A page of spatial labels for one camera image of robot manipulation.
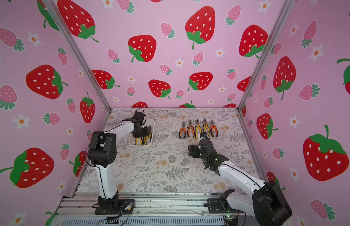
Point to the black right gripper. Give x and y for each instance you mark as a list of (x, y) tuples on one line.
[(204, 140)]

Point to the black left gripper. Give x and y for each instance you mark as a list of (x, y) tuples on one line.
[(145, 134)]

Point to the white plastic storage box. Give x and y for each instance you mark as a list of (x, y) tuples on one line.
[(131, 140)]

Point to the orange handled pliers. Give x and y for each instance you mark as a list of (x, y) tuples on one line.
[(213, 129)]

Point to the yellow black handled pliers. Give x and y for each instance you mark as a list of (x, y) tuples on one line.
[(206, 128)]

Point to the orange black pliers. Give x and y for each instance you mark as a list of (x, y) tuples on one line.
[(190, 130)]

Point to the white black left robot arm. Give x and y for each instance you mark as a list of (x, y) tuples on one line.
[(102, 153)]

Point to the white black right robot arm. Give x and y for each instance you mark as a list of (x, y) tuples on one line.
[(264, 200)]

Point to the yellow black combination pliers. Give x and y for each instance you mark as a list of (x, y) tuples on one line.
[(139, 141)]

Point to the floral patterned table mat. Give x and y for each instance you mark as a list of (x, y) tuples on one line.
[(166, 167)]

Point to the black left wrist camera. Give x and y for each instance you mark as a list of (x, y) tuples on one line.
[(140, 117)]

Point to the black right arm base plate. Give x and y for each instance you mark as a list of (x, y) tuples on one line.
[(219, 206)]

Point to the aluminium rail frame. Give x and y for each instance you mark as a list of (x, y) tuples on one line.
[(150, 209)]

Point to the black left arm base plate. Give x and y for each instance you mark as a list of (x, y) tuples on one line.
[(105, 207)]

